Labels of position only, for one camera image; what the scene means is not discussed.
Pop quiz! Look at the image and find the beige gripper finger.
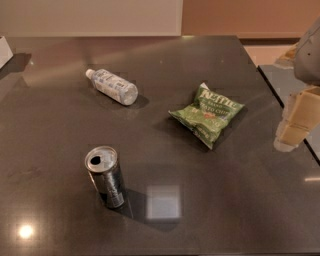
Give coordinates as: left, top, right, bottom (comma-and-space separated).
274, 120, 310, 152
283, 86, 320, 131

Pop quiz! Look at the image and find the green jalapeno chip bag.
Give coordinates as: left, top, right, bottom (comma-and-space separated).
169, 83, 244, 150

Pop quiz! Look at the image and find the clear plastic water bottle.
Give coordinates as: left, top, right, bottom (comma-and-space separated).
86, 69, 138, 106

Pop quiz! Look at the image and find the black open drink can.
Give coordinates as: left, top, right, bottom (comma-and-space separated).
85, 146, 126, 209

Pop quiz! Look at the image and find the white box at left edge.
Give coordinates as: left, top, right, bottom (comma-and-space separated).
0, 36, 13, 69

